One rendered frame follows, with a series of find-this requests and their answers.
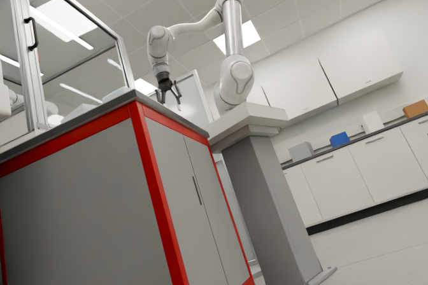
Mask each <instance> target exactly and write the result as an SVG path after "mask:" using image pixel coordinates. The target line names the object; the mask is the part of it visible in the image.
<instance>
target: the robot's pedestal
mask: <svg viewBox="0 0 428 285"><path fill-rule="evenodd" d="M277 134H279V133H278V130H277V128H276V127H268V126H261V125H246V126H244V127H242V128H241V129H239V130H237V131H235V132H234V133H232V134H231V135H229V136H227V137H225V138H223V139H222V140H220V141H219V142H216V143H215V144H213V145H211V146H210V148H211V152H212V154H222V156H223V158H224V162H225V165H226V167H227V171H228V173H229V177H230V179H231V183H232V186H233V188H234V192H235V194H236V197H237V200H238V203H239V206H240V209H241V212H242V215H243V218H244V220H245V224H246V227H247V230H248V233H249V236H250V238H251V241H252V244H253V248H254V250H255V253H256V256H257V259H258V262H259V265H260V269H261V271H262V274H263V277H264V281H265V284H266V285H319V284H320V283H321V282H322V281H324V280H325V279H326V278H328V277H329V276H330V275H331V274H332V273H334V272H335V271H336V270H337V269H338V268H337V266H335V267H331V266H330V267H327V268H325V269H323V268H322V266H321V264H320V262H319V260H318V258H317V256H316V253H315V250H314V248H313V245H312V243H311V240H310V238H309V235H308V232H307V231H306V228H305V225H304V223H303V220H302V218H301V215H300V213H299V210H298V208H297V205H296V202H295V200H294V198H293V195H292V192H291V190H290V188H289V185H288V182H287V180H286V178H285V175H284V173H283V170H282V167H281V165H280V162H279V160H278V157H277V155H276V152H275V149H274V148H273V145H272V142H271V140H270V138H271V137H273V136H275V135H277Z"/></svg>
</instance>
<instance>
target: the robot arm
mask: <svg viewBox="0 0 428 285"><path fill-rule="evenodd" d="M242 4H243V0H217V1H216V4H215V7H214V9H212V10H211V11H210V12H209V13H208V14H207V15H206V16H205V17H204V18H203V19H202V20H201V21H200V22H198V23H194V24H176V25H174V26H171V27H168V28H165V27H163V26H160V25H156V26H153V27H152V28H151V29H150V30H149V33H148V37H147V47H148V48H147V54H148V59H149V63H150V65H151V67H152V69H153V73H154V75H155V77H156V78H157V82H158V84H159V87H158V88H157V89H155V93H156V96H157V102H159V103H160V104H162V105H163V106H166V107H167V105H166V104H165V101H166V92H167V91H168V90H170V91H171V92H172V93H173V95H174V96H175V97H176V98H175V102H176V106H177V108H178V110H179V111H181V108H180V104H181V102H180V97H182V94H181V92H180V89H179V87H178V82H177V81H176V80H174V81H171V77H170V74H171V73H170V70H169V66H168V50H169V49H170V47H171V46H172V44H173V43H174V42H175V41H174V40H175V37H177V36H178V35H180V34H199V33H202V32H204V31H207V30H208V29H211V28H213V27H215V26H218V25H220V24H222V23H224V36H225V60H224V61H223V62H222V65H221V76H220V81H218V82H217V83H216V84H215V87H214V90H213V97H214V100H215V104H216V107H217V109H218V112H219V115H220V116H222V115H224V114H226V113H227V112H229V111H230V110H232V109H233V108H235V107H236V106H238V105H240V104H241V103H242V102H244V101H245V102H246V98H247V97H248V95H249V93H250V91H251V89H252V87H253V84H254V81H255V73H254V71H253V68H252V66H251V65H250V61H249V60H248V59H247V58H246V57H245V52H244V44H243V29H242V21H241V6H242ZM173 84H174V86H175V88H176V91H177V93H178V95H177V94H176V92H175V91H174V90H173V88H172V85H173ZM160 89H161V93H162V95H161V96H160V93H159V92H160Z"/></svg>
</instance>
